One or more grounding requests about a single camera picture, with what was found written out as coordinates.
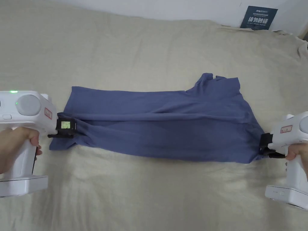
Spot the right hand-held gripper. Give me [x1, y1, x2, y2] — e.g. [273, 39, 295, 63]
[260, 113, 308, 214]

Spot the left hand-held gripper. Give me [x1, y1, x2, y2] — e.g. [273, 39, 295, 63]
[0, 90, 78, 198]

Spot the blue shirt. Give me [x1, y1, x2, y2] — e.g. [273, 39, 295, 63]
[49, 72, 266, 165]

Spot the person's right hand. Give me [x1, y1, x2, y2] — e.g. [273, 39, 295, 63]
[285, 142, 308, 162]

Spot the person's left hand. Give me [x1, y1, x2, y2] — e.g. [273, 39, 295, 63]
[0, 127, 43, 175]

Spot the bed with beige sheet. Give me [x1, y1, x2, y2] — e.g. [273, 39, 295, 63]
[0, 9, 308, 231]

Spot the dark blue sign card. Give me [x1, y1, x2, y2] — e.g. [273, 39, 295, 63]
[239, 5, 279, 32]

